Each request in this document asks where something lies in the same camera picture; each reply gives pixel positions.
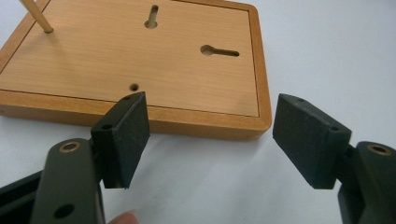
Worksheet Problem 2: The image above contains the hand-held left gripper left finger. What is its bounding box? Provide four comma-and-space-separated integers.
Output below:
91, 91, 151, 189

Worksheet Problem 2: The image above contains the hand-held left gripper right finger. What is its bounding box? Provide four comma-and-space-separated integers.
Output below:
273, 93, 353, 190

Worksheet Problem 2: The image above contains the orange framed tablet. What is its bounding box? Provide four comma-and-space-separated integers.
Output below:
0, 0, 273, 142

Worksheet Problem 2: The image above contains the wooden frame stand peg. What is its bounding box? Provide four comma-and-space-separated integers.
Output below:
19, 0, 54, 35

